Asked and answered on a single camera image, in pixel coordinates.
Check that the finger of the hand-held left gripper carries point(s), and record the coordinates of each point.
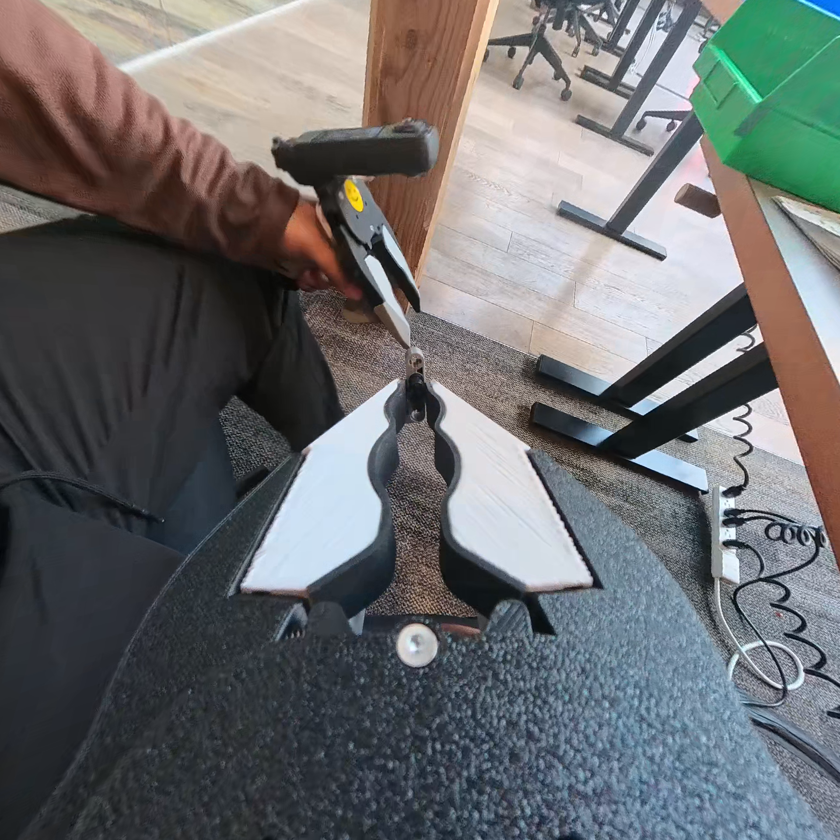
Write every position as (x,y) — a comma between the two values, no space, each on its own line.
(387,295)
(401,266)

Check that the black desk legs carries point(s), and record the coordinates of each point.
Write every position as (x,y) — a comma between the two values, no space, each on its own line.
(695,407)

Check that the white power strip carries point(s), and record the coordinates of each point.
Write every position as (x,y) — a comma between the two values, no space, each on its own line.
(725,531)

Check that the person's left hand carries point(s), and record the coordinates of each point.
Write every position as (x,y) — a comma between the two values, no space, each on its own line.
(312,256)

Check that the green plastic bin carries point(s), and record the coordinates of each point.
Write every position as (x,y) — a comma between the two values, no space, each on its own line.
(768,98)

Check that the wooden post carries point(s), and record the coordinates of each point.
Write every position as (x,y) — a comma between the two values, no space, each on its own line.
(420,98)

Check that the black office chair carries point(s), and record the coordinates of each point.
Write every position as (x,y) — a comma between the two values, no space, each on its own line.
(538,39)

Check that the black table leg frame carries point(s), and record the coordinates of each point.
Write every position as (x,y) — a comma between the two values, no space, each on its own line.
(648,184)

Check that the light grey angled beam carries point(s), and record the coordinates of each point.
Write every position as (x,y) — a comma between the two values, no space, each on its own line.
(415,387)

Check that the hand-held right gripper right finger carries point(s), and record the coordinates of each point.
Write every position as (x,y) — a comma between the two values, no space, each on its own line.
(512,518)

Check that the person's black trousers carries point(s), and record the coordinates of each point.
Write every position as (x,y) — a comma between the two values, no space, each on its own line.
(131,361)

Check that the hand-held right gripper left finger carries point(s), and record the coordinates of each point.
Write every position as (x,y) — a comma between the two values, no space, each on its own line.
(328,518)

